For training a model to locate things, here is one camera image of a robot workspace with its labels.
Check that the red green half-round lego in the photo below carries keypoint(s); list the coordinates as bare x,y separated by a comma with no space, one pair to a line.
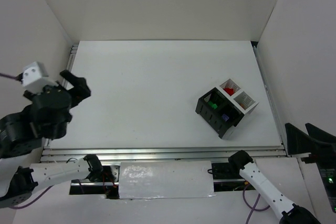
229,91

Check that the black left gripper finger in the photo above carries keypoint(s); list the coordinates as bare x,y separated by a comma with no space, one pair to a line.
75,100
80,88

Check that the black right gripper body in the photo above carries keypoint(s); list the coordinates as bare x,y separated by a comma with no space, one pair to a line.
311,156

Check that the lavender lego brick front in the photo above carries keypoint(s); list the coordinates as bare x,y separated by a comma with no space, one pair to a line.
225,117

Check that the aluminium right rail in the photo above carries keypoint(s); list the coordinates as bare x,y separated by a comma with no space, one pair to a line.
278,121

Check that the aluminium front rail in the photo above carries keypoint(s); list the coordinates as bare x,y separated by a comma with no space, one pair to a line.
116,155

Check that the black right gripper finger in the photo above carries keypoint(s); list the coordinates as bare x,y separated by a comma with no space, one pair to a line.
320,143
298,142

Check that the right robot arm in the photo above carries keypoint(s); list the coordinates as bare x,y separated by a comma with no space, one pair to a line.
285,210

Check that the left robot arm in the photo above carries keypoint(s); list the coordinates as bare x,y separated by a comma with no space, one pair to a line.
20,177

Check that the white taped cover sheet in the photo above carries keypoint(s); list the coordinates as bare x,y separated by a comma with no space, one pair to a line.
157,180

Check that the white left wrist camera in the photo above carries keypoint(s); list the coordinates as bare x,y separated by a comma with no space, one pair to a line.
35,78

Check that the black compartment container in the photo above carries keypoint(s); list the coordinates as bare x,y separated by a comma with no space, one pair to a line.
237,107

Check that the green square lego brick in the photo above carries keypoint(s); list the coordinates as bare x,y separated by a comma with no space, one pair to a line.
213,105

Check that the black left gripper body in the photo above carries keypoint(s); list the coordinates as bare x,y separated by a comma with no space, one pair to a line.
63,91

